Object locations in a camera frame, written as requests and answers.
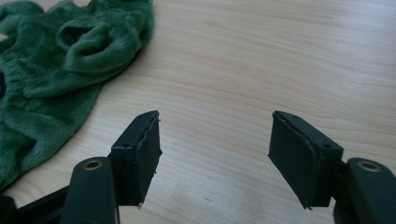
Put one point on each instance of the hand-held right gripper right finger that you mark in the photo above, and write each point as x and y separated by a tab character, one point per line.
299	158

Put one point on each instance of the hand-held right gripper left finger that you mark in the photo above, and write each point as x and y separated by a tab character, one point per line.
137	161

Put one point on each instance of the green fleece cloth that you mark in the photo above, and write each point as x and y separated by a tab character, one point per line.
49	81

